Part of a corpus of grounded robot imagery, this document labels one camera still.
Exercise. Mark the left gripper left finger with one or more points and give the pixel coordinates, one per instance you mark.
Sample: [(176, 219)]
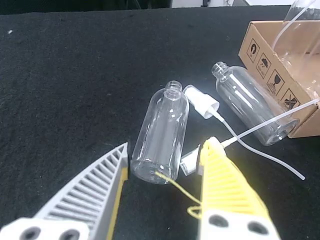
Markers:
[(85, 190)]

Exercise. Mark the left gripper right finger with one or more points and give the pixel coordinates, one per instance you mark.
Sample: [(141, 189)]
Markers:
[(225, 190)]

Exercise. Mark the white spray top with tube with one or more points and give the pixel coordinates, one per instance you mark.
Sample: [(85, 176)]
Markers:
[(202, 102), (190, 162)]

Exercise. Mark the cardboard box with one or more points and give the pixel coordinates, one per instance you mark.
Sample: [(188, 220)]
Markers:
[(277, 62)]

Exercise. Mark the clear plastic bottle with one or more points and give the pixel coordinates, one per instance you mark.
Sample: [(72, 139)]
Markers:
[(160, 135), (302, 45), (252, 100)]

